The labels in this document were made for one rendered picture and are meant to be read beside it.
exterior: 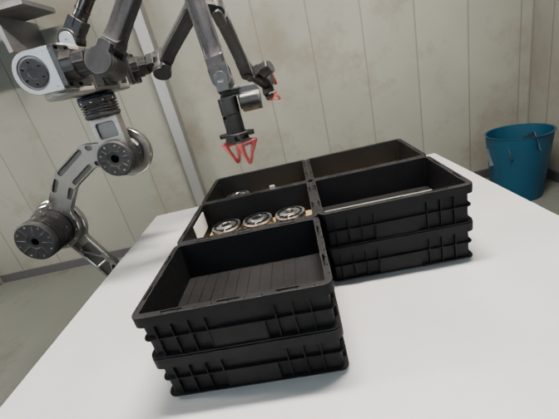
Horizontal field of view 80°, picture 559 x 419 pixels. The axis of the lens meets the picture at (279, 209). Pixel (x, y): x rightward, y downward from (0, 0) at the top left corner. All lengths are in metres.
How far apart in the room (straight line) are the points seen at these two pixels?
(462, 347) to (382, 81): 2.47
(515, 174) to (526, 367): 2.26
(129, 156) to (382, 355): 1.12
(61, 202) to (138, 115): 1.52
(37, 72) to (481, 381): 1.33
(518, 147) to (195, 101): 2.43
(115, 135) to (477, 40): 2.75
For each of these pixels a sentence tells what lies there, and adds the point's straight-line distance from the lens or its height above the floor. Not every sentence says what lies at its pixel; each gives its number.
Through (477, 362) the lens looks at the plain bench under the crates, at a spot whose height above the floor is 0.70.
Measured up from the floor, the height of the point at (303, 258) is 0.83.
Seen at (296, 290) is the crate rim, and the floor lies 0.93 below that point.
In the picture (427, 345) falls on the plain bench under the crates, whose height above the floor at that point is 0.70.
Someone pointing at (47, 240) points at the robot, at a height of 0.88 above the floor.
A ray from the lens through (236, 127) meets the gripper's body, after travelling 1.03.
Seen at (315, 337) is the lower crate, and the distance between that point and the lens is 0.70.
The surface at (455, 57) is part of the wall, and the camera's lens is 3.23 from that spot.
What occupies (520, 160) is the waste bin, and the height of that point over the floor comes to 0.34.
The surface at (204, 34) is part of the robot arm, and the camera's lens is 1.08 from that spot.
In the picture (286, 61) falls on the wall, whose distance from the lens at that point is 2.90.
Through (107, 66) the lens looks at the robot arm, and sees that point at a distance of 1.13.
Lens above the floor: 1.29
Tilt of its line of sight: 22 degrees down
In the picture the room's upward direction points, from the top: 14 degrees counter-clockwise
